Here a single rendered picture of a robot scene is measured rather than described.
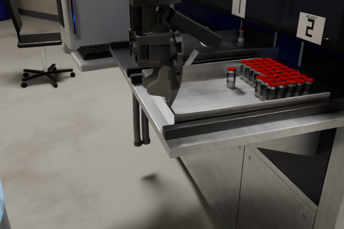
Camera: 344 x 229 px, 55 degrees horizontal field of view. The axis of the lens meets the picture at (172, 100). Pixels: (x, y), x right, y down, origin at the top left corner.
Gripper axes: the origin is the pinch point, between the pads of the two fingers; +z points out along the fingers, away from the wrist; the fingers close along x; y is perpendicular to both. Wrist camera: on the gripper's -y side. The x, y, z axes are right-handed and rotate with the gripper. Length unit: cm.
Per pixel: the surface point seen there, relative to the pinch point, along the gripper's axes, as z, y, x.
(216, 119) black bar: 1.7, -6.2, 7.3
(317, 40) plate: -8.1, -36.0, -4.0
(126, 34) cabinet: 7, -8, -89
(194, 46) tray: 3, -24, -48
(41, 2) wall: 61, 52, -626
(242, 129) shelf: 3.7, -10.9, 8.9
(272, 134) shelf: 4.6, -16.1, 11.0
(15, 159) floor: 92, 57, -138
